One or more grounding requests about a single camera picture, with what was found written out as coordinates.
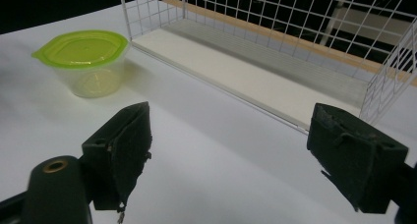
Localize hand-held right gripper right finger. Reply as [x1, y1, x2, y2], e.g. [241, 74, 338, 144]
[306, 102, 409, 214]

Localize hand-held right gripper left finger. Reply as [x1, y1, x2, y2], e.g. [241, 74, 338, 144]
[81, 101, 153, 224]

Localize clear container with green lid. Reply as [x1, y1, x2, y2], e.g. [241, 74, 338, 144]
[30, 29, 130, 99]

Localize white wire rack shelf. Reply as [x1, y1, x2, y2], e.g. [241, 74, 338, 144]
[118, 0, 417, 136]

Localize metal stand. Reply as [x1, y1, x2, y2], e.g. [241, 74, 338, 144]
[320, 0, 417, 47]

